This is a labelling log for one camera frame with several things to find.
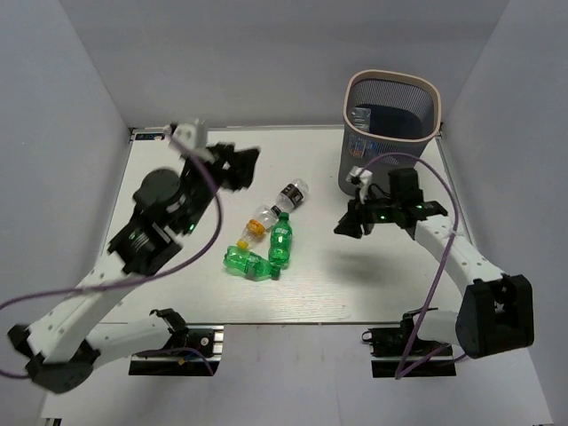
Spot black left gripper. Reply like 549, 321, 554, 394
180, 144, 263, 235

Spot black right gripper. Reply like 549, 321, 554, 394
334, 187, 401, 239

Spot clear bottle yellow label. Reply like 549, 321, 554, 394
236, 205, 278, 250

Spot clear bottle blue orange label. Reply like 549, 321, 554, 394
346, 134, 367, 159

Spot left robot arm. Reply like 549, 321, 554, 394
7, 143, 260, 394

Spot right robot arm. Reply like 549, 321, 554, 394
334, 167, 534, 359

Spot grey mesh waste bin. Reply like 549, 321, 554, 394
338, 69, 442, 195

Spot clear bottle black label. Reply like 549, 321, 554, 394
271, 178, 309, 217

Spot green Sprite bottle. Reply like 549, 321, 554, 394
268, 212, 293, 268

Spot green bottle lying sideways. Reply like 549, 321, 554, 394
223, 246, 280, 281

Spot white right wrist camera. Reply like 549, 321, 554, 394
346, 166, 373, 203

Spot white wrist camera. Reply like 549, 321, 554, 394
163, 119, 208, 150
346, 166, 373, 203

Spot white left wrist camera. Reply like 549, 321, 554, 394
163, 119, 208, 150

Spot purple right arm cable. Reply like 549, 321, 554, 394
354, 153, 467, 381

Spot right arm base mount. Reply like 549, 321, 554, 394
361, 326, 458, 379

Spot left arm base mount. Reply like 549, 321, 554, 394
128, 326, 224, 377

